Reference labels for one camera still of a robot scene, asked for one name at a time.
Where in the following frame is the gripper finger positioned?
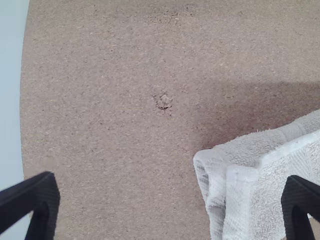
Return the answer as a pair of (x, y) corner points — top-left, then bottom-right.
(0, 171), (61, 240)
(280, 174), (320, 240)

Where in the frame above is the pale towel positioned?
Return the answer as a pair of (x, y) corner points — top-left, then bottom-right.
(192, 109), (320, 240)

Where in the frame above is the cork mat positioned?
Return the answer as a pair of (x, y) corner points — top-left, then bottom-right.
(19, 0), (320, 240)

